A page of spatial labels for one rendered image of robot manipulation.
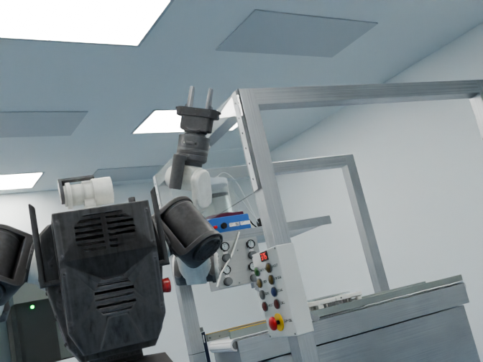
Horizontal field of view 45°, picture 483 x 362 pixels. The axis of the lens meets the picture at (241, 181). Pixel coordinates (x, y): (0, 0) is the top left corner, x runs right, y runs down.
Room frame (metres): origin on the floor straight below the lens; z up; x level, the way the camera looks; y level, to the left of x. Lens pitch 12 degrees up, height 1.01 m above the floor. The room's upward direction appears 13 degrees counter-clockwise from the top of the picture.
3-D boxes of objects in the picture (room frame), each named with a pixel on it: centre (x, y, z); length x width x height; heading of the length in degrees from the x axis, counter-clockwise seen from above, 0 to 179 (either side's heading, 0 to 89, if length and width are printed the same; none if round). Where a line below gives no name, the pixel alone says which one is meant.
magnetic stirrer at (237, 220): (2.59, 0.13, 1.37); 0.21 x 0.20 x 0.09; 27
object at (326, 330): (2.88, -0.35, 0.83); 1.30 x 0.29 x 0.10; 117
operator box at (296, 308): (1.77, -0.04, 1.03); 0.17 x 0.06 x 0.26; 27
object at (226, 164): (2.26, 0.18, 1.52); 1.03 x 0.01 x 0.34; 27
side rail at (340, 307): (2.76, -0.40, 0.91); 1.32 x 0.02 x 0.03; 117
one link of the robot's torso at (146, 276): (1.30, 0.35, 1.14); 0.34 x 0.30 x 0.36; 111
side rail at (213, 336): (2.99, -0.28, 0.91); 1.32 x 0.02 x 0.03; 117
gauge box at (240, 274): (2.51, 0.11, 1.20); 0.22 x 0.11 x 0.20; 117
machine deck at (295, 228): (2.72, 0.00, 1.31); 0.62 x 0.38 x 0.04; 117
